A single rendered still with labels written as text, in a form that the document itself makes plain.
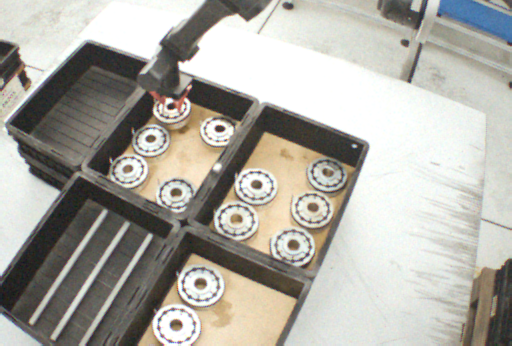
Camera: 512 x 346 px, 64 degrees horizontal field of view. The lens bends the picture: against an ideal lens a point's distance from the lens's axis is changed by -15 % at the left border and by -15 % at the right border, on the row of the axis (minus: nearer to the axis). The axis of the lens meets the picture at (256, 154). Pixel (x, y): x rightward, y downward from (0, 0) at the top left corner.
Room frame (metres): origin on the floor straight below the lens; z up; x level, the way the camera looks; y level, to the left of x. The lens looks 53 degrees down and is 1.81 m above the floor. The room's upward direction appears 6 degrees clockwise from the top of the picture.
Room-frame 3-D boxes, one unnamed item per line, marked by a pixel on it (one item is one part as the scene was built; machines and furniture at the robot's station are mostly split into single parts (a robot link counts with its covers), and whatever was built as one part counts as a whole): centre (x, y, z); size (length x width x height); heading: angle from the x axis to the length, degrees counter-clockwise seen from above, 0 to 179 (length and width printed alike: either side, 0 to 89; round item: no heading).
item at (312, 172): (0.68, -0.18, 0.86); 0.10 x 0.10 x 0.01
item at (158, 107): (0.83, 0.23, 0.88); 0.10 x 0.10 x 0.01
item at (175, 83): (0.83, 0.24, 1.00); 0.10 x 0.07 x 0.07; 70
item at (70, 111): (0.81, 0.49, 0.87); 0.40 x 0.30 x 0.11; 160
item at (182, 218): (0.71, 0.21, 0.92); 0.40 x 0.30 x 0.02; 160
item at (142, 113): (0.71, 0.21, 0.87); 0.40 x 0.30 x 0.11; 160
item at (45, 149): (0.81, 0.49, 0.92); 0.40 x 0.30 x 0.02; 160
